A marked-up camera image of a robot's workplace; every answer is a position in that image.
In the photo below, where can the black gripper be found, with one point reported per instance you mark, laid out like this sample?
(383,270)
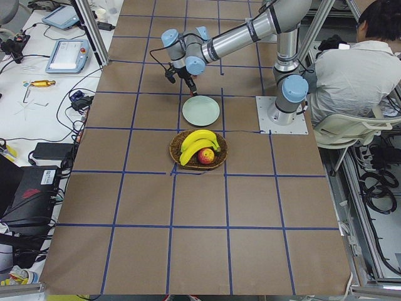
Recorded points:
(182,73)

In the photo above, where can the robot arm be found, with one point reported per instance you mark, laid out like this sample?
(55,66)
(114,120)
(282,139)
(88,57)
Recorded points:
(191,51)

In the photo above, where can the pale green plate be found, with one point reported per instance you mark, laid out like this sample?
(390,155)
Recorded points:
(200,110)

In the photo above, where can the yellow banana bunch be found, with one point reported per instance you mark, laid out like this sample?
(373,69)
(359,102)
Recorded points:
(196,141)

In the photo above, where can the wicker basket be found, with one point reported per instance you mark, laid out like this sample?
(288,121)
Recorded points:
(220,157)

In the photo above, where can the red apple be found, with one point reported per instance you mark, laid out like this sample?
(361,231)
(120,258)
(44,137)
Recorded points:
(206,156)

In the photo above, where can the paper cup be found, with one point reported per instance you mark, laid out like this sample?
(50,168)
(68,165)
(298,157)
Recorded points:
(101,15)

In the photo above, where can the near teach pendant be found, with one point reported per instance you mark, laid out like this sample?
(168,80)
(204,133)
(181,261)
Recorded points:
(68,56)

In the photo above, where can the teach pendant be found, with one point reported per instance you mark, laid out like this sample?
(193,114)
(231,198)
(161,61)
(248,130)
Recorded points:
(68,56)
(63,17)

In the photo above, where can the far teach pendant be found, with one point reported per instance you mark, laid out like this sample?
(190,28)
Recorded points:
(63,17)

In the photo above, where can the gold wrapped object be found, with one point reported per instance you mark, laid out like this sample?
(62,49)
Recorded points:
(42,83)

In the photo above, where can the white office chair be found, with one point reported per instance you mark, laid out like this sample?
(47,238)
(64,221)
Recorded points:
(341,131)

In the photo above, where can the black power adapter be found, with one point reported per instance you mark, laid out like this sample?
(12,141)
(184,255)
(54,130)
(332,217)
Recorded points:
(52,151)

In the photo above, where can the seated person white shirt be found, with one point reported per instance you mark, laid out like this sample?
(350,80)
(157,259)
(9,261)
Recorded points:
(354,81)

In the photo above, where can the black computer box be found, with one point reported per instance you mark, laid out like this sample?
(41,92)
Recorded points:
(28,197)

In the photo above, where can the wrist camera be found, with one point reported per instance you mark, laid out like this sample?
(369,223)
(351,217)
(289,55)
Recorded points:
(169,73)

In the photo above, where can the aluminium frame post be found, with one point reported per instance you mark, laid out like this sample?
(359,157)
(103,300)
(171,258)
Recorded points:
(90,27)

